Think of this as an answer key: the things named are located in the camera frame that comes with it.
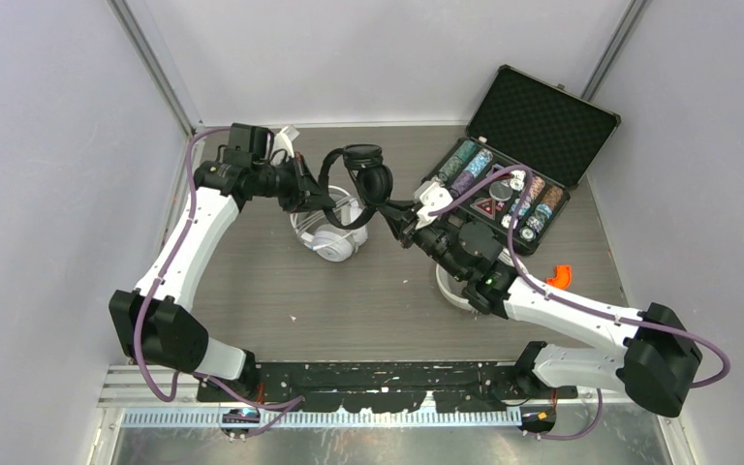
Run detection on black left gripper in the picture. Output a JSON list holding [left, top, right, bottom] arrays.
[[253, 151, 336, 214]]

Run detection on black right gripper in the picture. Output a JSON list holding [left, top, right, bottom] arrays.
[[378, 197, 469, 281]]

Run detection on black headphones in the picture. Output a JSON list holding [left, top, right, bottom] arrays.
[[318, 143, 393, 231]]

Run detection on small white headphones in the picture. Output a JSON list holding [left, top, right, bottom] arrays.
[[290, 185, 369, 263]]

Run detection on large white grey headphones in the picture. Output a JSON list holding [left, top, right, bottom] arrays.
[[434, 247, 519, 319]]

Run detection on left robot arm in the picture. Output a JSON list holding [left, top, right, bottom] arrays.
[[108, 123, 333, 401]]

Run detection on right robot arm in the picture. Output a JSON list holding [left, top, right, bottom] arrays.
[[379, 201, 702, 418]]

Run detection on black poker chip case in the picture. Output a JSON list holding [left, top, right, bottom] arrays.
[[426, 65, 621, 256]]

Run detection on orange curved plastic piece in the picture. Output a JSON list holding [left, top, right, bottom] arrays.
[[545, 263, 573, 290]]

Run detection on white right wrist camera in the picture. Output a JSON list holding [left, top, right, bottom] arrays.
[[414, 180, 453, 230]]

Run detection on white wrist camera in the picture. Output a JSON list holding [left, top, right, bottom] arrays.
[[272, 125, 299, 157], [414, 180, 453, 230]]

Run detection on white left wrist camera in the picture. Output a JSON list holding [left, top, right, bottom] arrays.
[[272, 125, 299, 157]]

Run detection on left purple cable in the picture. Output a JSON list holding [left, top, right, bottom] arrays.
[[133, 127, 235, 404]]

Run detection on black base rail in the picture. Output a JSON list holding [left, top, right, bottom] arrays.
[[196, 360, 577, 414]]

